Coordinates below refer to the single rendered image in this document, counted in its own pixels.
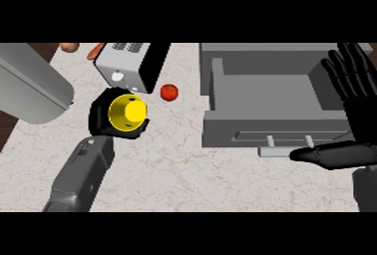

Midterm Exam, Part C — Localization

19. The grey open drawer box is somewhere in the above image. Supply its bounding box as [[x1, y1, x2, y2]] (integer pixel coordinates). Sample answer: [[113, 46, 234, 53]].
[[209, 57, 346, 113]]

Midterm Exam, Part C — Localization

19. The red apple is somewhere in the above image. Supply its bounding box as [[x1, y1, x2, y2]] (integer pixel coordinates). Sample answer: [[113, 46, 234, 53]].
[[160, 84, 181, 103]]

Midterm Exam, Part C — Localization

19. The silver and black toaster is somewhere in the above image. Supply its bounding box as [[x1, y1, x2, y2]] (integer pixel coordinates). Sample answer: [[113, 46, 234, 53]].
[[95, 42, 175, 96]]

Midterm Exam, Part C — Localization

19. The orange carrot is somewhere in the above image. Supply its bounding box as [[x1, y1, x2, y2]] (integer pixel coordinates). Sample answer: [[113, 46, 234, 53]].
[[86, 42, 107, 62]]

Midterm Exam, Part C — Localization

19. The tan bread roll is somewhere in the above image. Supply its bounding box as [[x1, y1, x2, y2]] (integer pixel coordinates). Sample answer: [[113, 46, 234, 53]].
[[58, 42, 82, 54]]

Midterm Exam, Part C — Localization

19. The grey cabinet body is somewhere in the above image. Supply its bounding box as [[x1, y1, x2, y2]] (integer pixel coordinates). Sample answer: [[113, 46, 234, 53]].
[[198, 42, 377, 98]]

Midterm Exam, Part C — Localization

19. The yellow cup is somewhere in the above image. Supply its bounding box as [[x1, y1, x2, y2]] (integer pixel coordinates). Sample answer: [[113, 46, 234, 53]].
[[108, 94, 150, 132]]

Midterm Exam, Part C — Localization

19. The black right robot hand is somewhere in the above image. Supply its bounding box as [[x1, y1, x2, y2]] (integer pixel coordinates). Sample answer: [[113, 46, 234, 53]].
[[289, 42, 377, 171]]

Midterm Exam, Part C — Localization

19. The grey drawer front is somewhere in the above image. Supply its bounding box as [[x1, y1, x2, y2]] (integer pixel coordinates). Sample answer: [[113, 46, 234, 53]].
[[200, 110, 357, 149]]

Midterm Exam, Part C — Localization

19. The pale grey drawer handle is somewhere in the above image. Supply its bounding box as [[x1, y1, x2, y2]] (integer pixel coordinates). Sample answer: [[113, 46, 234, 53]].
[[258, 133, 317, 159]]

